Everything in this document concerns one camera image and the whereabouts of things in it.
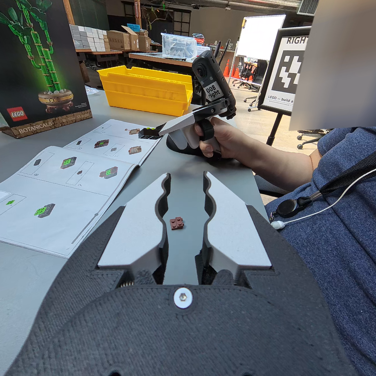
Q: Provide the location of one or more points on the brick instruction booklet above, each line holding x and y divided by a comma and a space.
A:
58, 182

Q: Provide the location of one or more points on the person's right hand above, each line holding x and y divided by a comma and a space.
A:
229, 141

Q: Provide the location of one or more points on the black office chair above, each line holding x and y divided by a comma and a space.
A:
248, 73

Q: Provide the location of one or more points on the person's blue shirt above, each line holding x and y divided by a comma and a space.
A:
337, 249

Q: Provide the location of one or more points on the person's right forearm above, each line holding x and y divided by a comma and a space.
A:
282, 164

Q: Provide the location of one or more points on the wooden work table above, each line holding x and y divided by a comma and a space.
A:
155, 58

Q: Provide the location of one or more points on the black badge reel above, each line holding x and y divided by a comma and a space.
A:
289, 207

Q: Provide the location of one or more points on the black seat of person's chair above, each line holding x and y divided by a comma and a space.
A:
270, 188

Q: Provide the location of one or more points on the yellow plastic bin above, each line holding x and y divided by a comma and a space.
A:
141, 94

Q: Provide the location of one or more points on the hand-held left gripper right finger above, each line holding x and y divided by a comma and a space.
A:
232, 235

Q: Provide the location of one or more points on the small brown brick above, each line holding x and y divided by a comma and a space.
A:
177, 223

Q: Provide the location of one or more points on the stack of white boxes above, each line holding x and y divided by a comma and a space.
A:
88, 38

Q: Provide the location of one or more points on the black framed sign stand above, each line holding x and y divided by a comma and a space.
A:
282, 58

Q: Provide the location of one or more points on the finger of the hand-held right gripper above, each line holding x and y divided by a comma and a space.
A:
182, 125

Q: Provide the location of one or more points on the white whiteboard on stand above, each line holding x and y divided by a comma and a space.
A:
261, 35

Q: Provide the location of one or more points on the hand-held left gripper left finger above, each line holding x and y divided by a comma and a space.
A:
138, 235

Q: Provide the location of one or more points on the office chair wheel base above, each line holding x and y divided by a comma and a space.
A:
311, 139

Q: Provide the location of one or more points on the bamboo brick set box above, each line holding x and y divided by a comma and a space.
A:
44, 58

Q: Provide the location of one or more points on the clear plastic storage bin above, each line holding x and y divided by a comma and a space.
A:
176, 45

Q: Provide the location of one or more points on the stack of cardboard boxes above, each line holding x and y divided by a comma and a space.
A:
123, 39

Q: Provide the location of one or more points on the orange traffic cone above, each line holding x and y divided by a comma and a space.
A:
226, 69

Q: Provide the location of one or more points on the black and green brick assembly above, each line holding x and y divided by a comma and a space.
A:
147, 133

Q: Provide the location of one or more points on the grey desk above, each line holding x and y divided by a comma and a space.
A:
182, 164

